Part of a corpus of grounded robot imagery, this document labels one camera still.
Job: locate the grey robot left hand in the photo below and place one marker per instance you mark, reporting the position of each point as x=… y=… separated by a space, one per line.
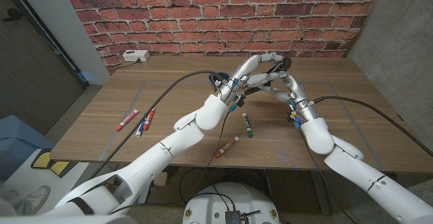
x=243 y=70

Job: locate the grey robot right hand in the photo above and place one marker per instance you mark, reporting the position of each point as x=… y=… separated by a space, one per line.
x=297 y=92

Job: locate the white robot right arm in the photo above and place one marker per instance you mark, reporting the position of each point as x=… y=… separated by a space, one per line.
x=355 y=166

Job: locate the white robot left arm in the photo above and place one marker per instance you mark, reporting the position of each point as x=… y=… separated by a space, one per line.
x=152 y=163

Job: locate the navy blue mug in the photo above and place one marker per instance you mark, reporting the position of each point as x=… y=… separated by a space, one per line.
x=216 y=78

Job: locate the red brick print backdrop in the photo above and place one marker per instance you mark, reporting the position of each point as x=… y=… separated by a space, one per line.
x=220 y=21

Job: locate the green dry erase marker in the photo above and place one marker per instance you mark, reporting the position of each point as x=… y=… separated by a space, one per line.
x=247 y=126

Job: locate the orange dry erase marker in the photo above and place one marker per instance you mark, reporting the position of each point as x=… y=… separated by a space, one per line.
x=228 y=145

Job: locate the red dry erase marker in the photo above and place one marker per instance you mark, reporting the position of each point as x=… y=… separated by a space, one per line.
x=149 y=118
x=126 y=119

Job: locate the grey table leg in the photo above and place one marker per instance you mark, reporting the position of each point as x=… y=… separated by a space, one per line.
x=321 y=197

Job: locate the white power strip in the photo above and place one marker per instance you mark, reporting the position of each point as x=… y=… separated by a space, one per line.
x=136 y=55

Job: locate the blue dry erase marker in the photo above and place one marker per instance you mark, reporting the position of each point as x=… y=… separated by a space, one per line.
x=138 y=131

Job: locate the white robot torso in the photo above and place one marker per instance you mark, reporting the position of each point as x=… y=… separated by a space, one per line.
x=230 y=200

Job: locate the grey finned torso module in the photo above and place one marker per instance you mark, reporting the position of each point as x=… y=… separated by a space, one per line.
x=232 y=218

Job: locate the dark wooden door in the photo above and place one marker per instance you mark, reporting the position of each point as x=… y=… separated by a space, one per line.
x=27 y=75

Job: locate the yellow black floor pad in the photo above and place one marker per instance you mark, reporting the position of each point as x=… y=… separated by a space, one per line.
x=44 y=159

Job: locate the blue plastic bin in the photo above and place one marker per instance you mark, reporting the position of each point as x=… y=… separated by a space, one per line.
x=17 y=139

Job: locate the seated person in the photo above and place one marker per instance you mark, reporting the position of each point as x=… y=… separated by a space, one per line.
x=35 y=195

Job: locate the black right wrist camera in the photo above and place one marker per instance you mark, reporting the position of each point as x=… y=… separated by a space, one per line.
x=291 y=117

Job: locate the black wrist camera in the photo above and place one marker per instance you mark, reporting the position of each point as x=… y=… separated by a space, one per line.
x=240 y=100
x=291 y=117

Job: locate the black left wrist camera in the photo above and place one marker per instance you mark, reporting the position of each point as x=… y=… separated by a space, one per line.
x=240 y=100

